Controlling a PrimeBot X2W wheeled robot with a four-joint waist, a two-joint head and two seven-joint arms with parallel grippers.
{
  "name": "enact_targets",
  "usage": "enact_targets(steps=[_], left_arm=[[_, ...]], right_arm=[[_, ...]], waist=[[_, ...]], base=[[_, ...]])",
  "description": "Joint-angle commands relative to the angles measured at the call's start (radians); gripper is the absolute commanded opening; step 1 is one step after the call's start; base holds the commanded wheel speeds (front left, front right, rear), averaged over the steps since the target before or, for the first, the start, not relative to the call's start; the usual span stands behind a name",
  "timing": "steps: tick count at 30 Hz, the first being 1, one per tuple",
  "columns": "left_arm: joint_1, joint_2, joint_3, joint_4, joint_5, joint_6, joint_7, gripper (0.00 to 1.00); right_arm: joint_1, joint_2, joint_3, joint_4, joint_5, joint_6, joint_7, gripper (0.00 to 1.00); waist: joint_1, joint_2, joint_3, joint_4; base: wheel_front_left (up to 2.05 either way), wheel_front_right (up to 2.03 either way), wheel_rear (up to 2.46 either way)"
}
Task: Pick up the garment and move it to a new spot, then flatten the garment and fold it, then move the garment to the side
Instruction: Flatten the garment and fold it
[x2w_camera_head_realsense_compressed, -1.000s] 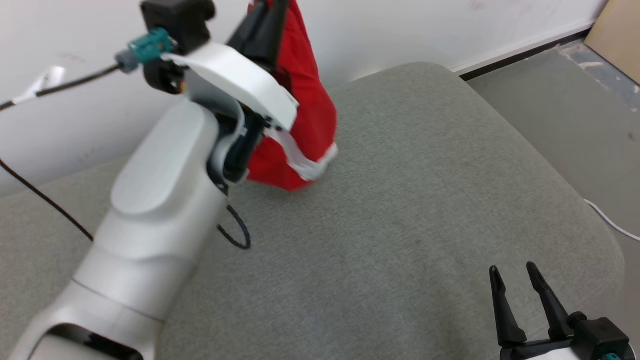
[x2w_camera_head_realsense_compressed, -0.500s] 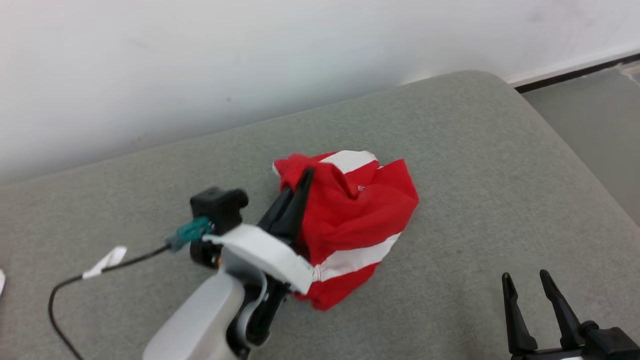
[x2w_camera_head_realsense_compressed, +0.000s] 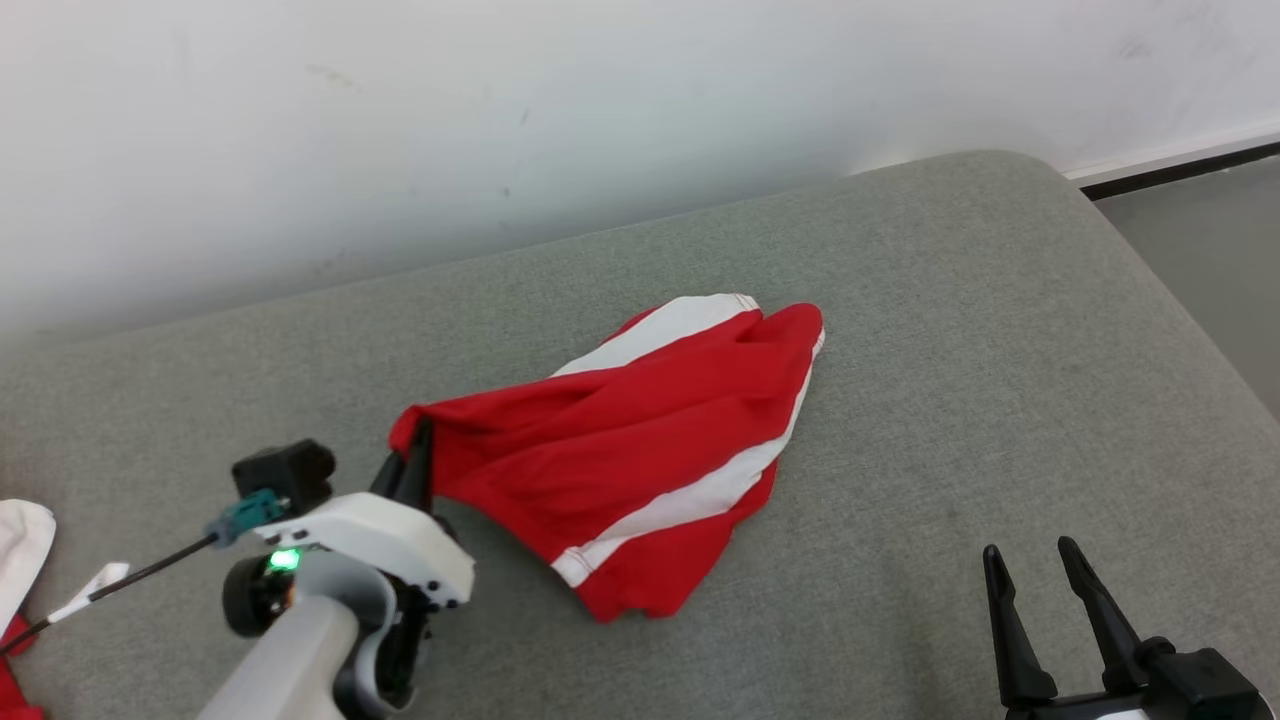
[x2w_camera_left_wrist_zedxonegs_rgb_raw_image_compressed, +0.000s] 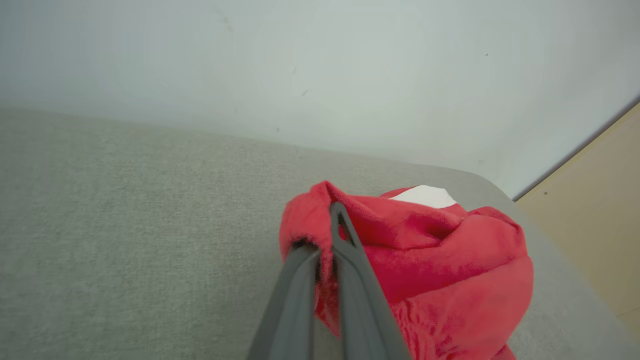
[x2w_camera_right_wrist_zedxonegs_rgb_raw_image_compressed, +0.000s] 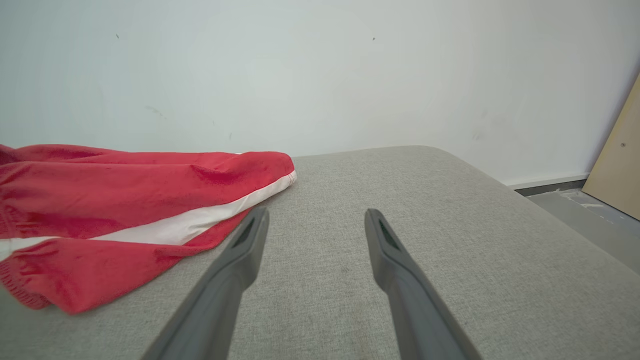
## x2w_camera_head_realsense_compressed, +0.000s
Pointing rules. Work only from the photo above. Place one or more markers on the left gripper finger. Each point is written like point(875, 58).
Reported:
point(420, 475)
point(390, 480)

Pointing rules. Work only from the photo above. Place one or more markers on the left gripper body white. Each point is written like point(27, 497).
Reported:
point(390, 535)

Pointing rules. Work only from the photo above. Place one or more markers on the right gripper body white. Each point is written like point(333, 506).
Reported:
point(1190, 690)

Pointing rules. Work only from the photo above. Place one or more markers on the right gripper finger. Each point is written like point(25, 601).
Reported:
point(1015, 650)
point(1105, 630)

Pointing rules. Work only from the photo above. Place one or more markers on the red shorts with white stripe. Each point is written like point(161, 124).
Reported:
point(620, 450)

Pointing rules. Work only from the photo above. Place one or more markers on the red basketball jersey white sleeves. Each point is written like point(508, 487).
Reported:
point(20, 550)

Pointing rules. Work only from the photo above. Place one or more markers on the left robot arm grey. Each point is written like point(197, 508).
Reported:
point(290, 650)

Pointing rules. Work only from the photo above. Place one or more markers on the grey fabric sofa cushion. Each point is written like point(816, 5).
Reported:
point(950, 420)

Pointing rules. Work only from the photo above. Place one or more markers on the white baseboard strip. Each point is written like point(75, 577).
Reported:
point(1170, 160)

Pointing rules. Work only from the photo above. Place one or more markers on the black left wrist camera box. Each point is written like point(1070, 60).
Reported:
point(285, 470)

